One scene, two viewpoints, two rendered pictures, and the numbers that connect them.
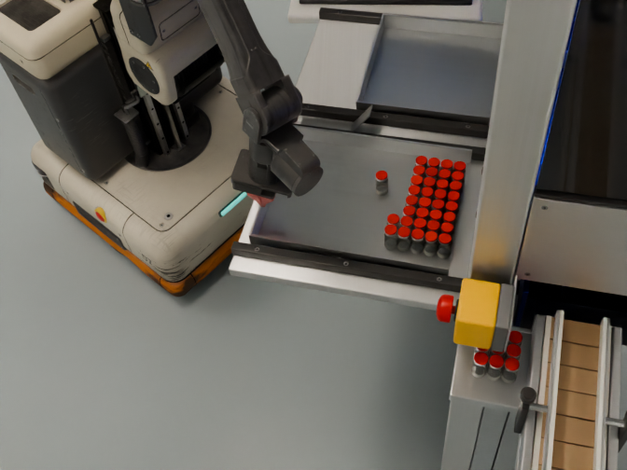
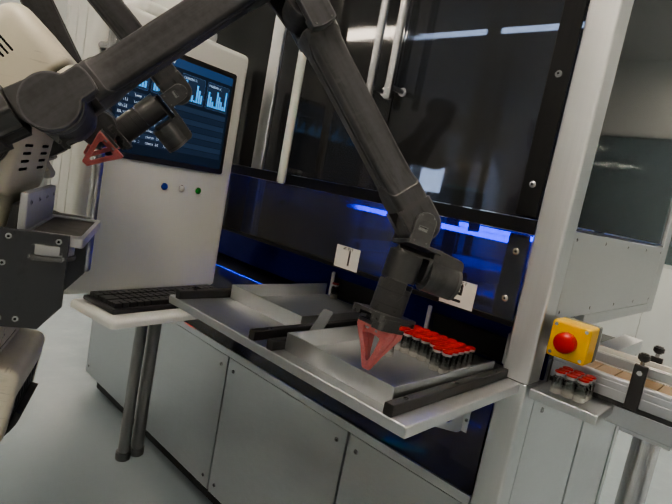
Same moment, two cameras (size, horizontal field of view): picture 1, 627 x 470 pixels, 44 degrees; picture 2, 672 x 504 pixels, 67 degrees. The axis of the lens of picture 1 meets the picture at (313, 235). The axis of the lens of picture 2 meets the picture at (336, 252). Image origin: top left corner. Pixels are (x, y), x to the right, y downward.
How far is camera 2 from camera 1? 1.33 m
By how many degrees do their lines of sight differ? 72
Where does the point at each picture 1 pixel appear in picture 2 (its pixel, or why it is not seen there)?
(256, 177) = (398, 308)
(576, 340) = not seen: hidden behind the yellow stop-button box
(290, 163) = (449, 263)
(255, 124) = (431, 225)
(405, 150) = not seen: hidden behind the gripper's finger
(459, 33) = (280, 294)
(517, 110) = (589, 155)
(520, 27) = (602, 95)
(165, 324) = not seen: outside the picture
